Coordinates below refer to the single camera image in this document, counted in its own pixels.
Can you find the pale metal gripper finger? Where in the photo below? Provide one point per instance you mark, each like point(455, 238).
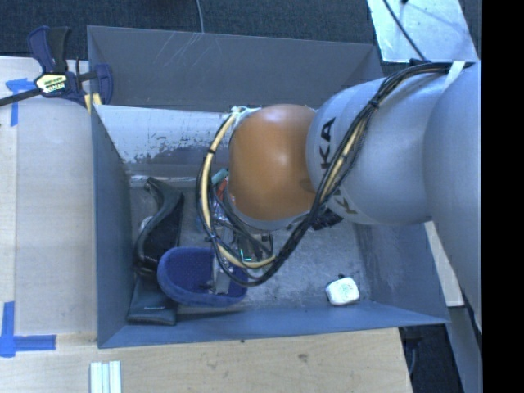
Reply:
point(220, 276)

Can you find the black soft pouch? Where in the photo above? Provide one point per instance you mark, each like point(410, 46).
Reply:
point(149, 301)

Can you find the grey metal bin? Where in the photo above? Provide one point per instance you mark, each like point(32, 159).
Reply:
point(311, 260)

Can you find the white rounded small object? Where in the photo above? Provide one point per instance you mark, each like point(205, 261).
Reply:
point(342, 291)

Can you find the pale wood board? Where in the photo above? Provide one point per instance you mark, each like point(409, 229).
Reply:
point(53, 219)

